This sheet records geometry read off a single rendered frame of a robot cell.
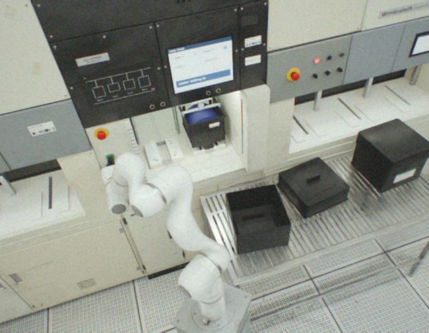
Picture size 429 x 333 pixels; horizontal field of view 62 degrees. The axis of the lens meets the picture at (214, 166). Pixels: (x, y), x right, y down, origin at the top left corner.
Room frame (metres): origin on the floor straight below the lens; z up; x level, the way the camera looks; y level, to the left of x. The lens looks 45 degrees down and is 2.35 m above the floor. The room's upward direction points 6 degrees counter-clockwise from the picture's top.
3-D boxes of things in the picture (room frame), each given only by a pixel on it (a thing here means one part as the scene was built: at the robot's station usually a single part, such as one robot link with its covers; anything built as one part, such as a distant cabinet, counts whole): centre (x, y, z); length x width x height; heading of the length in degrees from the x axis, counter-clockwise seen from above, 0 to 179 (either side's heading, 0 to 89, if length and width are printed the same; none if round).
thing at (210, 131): (1.73, 0.04, 1.06); 0.24 x 0.20 x 0.32; 104
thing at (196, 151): (1.73, 0.04, 0.89); 0.22 x 0.21 x 0.04; 14
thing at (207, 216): (1.25, -0.59, 0.38); 1.30 x 0.60 x 0.76; 104
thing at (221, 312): (0.70, 0.07, 0.85); 0.19 x 0.19 x 0.18
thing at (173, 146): (1.66, 0.31, 0.89); 0.22 x 0.21 x 0.04; 14
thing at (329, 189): (1.33, -0.55, 0.83); 0.29 x 0.29 x 0.13; 21
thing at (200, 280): (0.67, 0.09, 1.07); 0.19 x 0.12 x 0.24; 137
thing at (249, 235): (1.11, -0.19, 0.85); 0.28 x 0.28 x 0.17; 6
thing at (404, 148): (1.43, -1.01, 0.89); 0.29 x 0.29 x 0.25; 18
